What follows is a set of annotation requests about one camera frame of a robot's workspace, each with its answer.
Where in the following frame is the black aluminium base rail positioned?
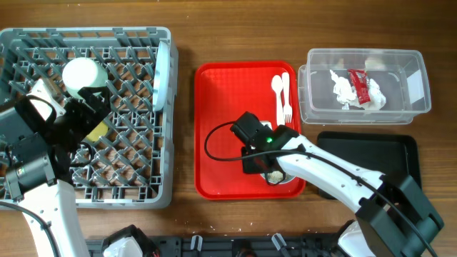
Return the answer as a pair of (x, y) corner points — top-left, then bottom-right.
(85, 233), (358, 257)

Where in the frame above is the red ketchup sachet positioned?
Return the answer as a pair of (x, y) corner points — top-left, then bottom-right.
(348, 69), (371, 104)

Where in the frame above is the clear plastic waste bin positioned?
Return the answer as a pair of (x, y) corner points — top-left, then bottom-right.
(297, 49), (431, 125)

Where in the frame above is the light blue round plate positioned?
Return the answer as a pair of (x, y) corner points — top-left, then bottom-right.
(152, 41), (171, 111)

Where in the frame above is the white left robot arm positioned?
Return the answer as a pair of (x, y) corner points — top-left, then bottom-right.
(1, 86), (111, 256)

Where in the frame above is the mint green bowl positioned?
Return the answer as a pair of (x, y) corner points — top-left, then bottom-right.
(62, 57), (108, 99)

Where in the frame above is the yellow plastic cup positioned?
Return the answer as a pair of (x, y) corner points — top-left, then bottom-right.
(86, 121), (109, 142)

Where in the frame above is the crumpled white paper napkin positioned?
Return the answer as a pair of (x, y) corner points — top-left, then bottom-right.
(330, 70), (386, 111)

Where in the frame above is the grey plastic dishwasher rack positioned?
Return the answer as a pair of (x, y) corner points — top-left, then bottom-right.
(1, 26), (179, 209)

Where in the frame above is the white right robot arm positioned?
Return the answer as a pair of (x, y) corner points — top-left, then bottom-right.
(232, 122), (443, 256)

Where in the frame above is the white plastic fork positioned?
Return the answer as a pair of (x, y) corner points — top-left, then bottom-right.
(281, 72), (293, 123)

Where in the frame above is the black plastic tray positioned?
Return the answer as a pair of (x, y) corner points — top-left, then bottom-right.
(316, 131), (422, 186)

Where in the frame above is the white plastic spoon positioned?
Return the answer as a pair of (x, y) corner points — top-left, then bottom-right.
(271, 75), (285, 126)

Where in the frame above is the red plastic serving tray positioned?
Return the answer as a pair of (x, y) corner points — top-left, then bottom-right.
(194, 61), (306, 201)

